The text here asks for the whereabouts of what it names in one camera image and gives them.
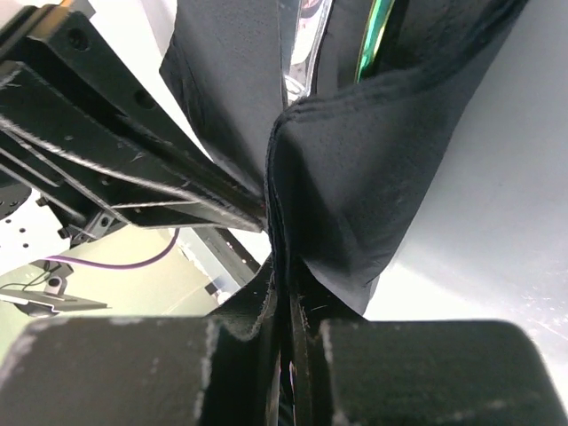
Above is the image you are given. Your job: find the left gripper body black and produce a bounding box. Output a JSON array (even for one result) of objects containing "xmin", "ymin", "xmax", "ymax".
[{"xmin": 1, "ymin": 4, "xmax": 213, "ymax": 244}]

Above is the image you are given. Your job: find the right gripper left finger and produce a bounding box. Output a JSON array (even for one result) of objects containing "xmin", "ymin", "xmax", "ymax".
[{"xmin": 1, "ymin": 264, "xmax": 279, "ymax": 425}]

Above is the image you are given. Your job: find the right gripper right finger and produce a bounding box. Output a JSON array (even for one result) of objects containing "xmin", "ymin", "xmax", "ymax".
[{"xmin": 288, "ymin": 265, "xmax": 564, "ymax": 425}]

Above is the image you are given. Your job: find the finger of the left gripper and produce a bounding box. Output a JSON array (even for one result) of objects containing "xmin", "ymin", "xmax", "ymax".
[{"xmin": 1, "ymin": 61, "xmax": 264, "ymax": 232}]

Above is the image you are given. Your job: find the silver table knife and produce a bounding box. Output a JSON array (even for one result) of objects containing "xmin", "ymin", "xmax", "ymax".
[{"xmin": 278, "ymin": 0, "xmax": 333, "ymax": 106}]

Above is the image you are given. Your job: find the iridescent green fork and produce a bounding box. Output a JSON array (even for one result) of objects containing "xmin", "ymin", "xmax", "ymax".
[{"xmin": 355, "ymin": 0, "xmax": 395, "ymax": 83}]

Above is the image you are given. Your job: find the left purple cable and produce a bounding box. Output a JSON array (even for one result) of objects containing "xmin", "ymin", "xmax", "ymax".
[{"xmin": 46, "ymin": 228, "xmax": 181, "ymax": 270}]

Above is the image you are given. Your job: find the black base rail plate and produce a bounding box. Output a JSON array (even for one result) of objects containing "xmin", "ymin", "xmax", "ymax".
[{"xmin": 188, "ymin": 227, "xmax": 260, "ymax": 295}]

